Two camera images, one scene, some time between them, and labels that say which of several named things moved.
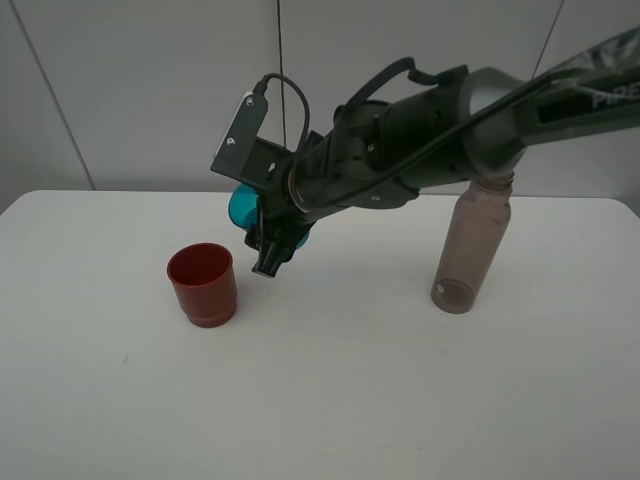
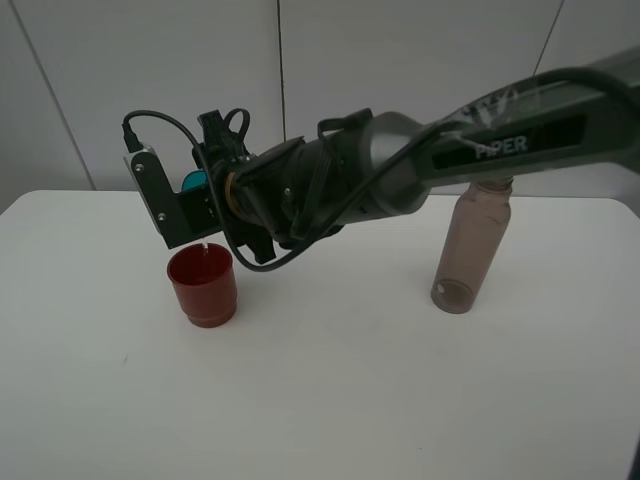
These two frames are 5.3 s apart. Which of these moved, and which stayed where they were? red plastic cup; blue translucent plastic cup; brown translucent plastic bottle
Moved: blue translucent plastic cup
Stayed: brown translucent plastic bottle; red plastic cup
